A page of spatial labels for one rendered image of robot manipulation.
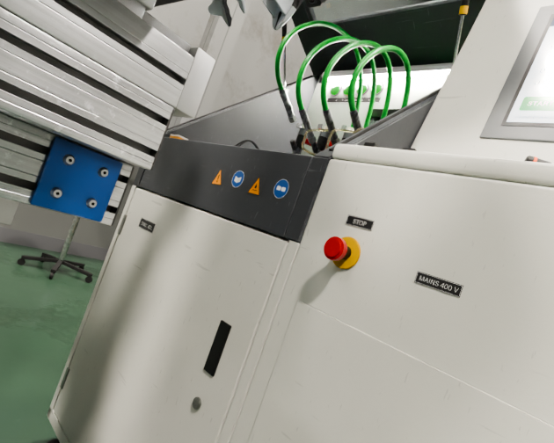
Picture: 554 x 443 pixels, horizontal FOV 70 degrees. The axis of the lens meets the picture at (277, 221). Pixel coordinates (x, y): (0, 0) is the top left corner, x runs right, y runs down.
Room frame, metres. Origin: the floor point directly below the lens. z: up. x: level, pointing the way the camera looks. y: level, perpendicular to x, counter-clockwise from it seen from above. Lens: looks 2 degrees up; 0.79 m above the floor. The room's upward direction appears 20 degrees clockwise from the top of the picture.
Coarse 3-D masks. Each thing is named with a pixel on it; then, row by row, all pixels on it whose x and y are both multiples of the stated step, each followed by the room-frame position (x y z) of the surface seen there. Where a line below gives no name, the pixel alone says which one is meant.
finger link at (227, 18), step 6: (216, 0) 1.05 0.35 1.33; (222, 0) 1.05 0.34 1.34; (210, 6) 1.04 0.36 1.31; (216, 6) 1.05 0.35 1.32; (222, 6) 1.06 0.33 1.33; (210, 12) 1.05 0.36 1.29; (216, 12) 1.06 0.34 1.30; (222, 12) 1.07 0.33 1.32; (228, 12) 1.07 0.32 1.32; (228, 18) 1.07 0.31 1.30; (228, 24) 1.07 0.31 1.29
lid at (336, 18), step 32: (352, 0) 1.26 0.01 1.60; (384, 0) 1.19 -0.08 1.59; (416, 0) 1.13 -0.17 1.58; (448, 0) 1.07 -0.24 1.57; (480, 0) 1.01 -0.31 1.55; (320, 32) 1.42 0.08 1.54; (352, 32) 1.33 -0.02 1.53; (384, 32) 1.25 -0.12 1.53; (416, 32) 1.18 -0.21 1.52; (448, 32) 1.12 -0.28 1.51; (320, 64) 1.53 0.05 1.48; (352, 64) 1.43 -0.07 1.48; (384, 64) 1.34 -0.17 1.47; (416, 64) 1.26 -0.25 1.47
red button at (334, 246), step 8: (328, 240) 0.60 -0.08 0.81; (336, 240) 0.59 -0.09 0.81; (344, 240) 0.60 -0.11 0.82; (352, 240) 0.62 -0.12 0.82; (328, 248) 0.60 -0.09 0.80; (336, 248) 0.59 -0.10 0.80; (344, 248) 0.59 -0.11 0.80; (352, 248) 0.62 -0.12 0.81; (360, 248) 0.61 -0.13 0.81; (328, 256) 0.60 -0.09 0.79; (336, 256) 0.59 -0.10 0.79; (344, 256) 0.59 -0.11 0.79; (352, 256) 0.61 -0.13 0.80; (336, 264) 0.63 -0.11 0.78; (344, 264) 0.62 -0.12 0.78; (352, 264) 0.61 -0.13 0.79
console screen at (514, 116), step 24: (552, 24) 0.79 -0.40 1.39; (528, 48) 0.80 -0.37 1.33; (552, 48) 0.77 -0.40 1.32; (528, 72) 0.77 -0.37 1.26; (552, 72) 0.74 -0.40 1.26; (504, 96) 0.78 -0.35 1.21; (528, 96) 0.75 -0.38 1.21; (552, 96) 0.72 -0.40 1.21; (504, 120) 0.76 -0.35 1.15; (528, 120) 0.73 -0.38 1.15; (552, 120) 0.70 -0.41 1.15
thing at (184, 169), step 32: (160, 160) 1.11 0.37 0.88; (192, 160) 1.00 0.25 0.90; (224, 160) 0.90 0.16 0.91; (256, 160) 0.83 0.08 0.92; (288, 160) 0.76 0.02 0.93; (160, 192) 1.07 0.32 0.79; (192, 192) 0.96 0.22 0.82; (224, 192) 0.87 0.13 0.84; (288, 192) 0.74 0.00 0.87; (256, 224) 0.78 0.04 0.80; (288, 224) 0.73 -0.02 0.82
